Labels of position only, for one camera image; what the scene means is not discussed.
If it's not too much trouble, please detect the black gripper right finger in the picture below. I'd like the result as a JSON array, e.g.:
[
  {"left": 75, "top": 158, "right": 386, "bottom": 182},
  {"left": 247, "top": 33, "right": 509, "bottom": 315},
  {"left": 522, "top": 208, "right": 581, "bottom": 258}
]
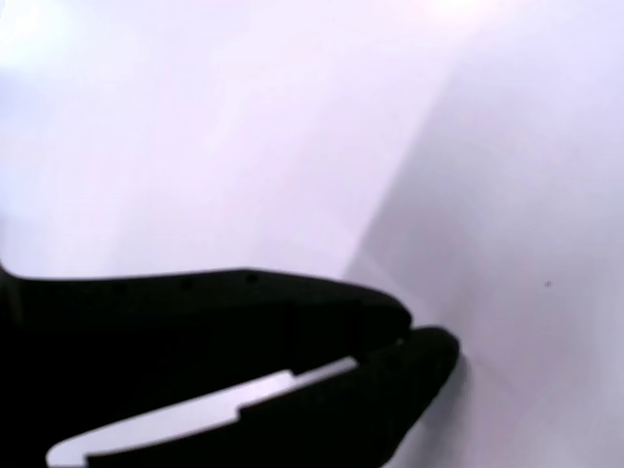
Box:
[{"left": 86, "top": 326, "right": 461, "bottom": 468}]

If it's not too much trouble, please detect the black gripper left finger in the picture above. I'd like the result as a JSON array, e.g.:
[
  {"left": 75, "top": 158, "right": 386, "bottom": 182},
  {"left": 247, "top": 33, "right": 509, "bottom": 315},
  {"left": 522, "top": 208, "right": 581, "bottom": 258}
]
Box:
[{"left": 0, "top": 262, "right": 414, "bottom": 468}]

